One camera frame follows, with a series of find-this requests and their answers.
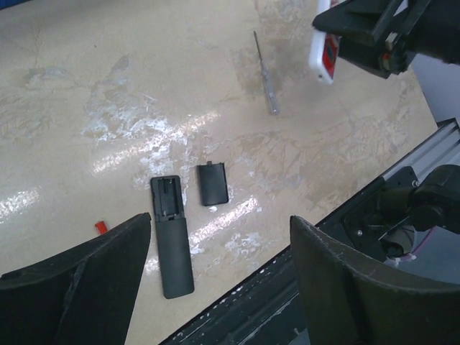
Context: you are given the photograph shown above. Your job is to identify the red orange battery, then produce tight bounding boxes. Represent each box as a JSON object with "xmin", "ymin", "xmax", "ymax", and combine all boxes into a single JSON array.
[{"xmin": 95, "ymin": 221, "xmax": 108, "ymax": 235}]

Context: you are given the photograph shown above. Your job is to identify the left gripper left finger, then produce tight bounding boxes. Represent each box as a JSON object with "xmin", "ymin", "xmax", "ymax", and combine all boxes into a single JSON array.
[{"xmin": 1, "ymin": 213, "xmax": 151, "ymax": 344}]

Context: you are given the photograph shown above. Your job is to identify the black battery cover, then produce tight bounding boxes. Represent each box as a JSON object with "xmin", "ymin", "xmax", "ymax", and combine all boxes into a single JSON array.
[{"xmin": 197, "ymin": 161, "xmax": 229, "ymax": 206}]

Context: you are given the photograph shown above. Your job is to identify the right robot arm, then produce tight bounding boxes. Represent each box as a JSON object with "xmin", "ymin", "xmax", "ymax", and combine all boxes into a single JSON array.
[{"xmin": 309, "ymin": 1, "xmax": 459, "ymax": 257}]

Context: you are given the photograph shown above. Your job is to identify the black remote control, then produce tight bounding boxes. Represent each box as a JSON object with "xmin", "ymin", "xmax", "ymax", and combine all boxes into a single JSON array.
[{"xmin": 150, "ymin": 175, "xmax": 195, "ymax": 299}]

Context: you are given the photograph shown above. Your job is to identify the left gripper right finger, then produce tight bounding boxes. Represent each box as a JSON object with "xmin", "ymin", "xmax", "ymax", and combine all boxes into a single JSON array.
[{"xmin": 290, "ymin": 216, "xmax": 459, "ymax": 344}]

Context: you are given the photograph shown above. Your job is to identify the white red remote control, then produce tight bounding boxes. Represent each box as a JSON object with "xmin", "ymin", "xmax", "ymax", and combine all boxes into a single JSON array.
[{"xmin": 308, "ymin": 0, "xmax": 342, "ymax": 86}]

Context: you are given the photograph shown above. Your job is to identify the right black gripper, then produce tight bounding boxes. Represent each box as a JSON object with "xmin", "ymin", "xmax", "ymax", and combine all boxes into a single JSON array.
[{"xmin": 313, "ymin": 0, "xmax": 431, "ymax": 79}]

